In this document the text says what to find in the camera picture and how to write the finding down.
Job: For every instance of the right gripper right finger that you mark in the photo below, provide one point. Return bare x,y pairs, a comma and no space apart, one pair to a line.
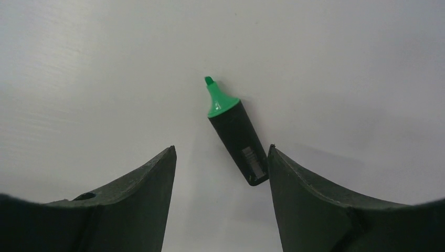
316,214

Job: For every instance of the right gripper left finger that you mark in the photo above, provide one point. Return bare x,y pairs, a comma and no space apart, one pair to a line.
127,214

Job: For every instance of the black marker red cap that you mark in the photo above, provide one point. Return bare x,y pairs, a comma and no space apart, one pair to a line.
234,127

